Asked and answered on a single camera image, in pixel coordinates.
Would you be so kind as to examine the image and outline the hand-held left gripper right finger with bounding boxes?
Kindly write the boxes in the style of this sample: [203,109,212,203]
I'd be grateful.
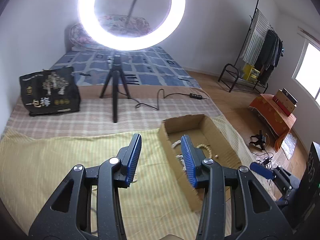
[180,134,292,240]

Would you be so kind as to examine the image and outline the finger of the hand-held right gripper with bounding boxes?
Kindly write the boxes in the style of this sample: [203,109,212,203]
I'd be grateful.
[250,162,276,180]

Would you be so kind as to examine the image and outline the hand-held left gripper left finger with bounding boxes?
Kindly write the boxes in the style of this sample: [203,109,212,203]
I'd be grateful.
[29,133,142,240]

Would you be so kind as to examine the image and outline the cardboard box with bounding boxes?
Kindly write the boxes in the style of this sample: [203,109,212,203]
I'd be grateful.
[157,114,240,213]

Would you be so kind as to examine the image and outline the white pearl necklace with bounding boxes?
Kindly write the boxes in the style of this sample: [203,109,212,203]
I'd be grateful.
[171,140,188,173]

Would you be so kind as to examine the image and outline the beige bead bracelet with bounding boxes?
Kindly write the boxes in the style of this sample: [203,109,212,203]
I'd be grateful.
[196,144,213,159]

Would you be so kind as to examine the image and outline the black speaker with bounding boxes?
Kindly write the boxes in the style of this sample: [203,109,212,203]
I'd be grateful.
[291,141,320,230]

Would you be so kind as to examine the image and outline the black device on floor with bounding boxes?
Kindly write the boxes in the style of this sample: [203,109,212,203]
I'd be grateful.
[250,130,267,151]

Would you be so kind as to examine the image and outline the orange covered low table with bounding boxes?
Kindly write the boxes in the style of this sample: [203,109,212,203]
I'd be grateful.
[248,94,297,152]

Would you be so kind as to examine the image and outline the beige plaid sheet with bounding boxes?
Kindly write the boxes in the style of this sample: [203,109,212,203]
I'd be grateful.
[0,85,223,141]

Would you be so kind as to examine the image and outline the long cardboard carton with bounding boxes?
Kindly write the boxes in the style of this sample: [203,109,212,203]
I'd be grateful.
[272,88,298,117]

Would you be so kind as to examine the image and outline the black tripod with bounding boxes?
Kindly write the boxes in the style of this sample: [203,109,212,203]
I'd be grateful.
[99,52,131,123]

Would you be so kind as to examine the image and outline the yellow striped cloth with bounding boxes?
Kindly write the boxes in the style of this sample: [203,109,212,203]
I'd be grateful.
[0,116,258,240]

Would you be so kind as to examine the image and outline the blue patterned bedsheet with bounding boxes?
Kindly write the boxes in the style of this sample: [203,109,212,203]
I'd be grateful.
[49,45,202,89]

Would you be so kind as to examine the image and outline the yellow box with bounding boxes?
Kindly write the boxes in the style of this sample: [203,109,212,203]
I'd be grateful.
[243,64,260,82]

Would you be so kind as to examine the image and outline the black clothes rack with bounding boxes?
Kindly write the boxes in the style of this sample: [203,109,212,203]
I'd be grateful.
[218,0,284,94]

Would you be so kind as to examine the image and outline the black snack bag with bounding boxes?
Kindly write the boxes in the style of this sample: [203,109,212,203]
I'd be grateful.
[19,66,81,117]

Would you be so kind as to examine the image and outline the window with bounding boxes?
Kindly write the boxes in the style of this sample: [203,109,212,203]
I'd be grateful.
[291,27,320,98]

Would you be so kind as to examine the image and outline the dark hanging clothes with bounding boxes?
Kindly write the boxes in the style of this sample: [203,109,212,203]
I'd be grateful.
[255,29,283,81]

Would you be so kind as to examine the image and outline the folded floral quilt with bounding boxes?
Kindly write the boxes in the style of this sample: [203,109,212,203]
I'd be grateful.
[69,15,153,52]

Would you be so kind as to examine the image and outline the striped towel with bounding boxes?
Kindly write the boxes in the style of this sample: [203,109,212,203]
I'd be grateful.
[240,9,271,67]

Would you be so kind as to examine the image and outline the floor cables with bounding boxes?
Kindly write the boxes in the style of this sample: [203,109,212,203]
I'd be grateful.
[250,150,284,172]

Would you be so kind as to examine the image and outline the black power cable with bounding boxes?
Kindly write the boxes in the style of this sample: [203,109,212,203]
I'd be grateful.
[135,89,191,111]

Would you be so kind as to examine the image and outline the white ring light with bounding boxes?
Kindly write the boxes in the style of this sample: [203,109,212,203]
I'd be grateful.
[78,0,186,51]

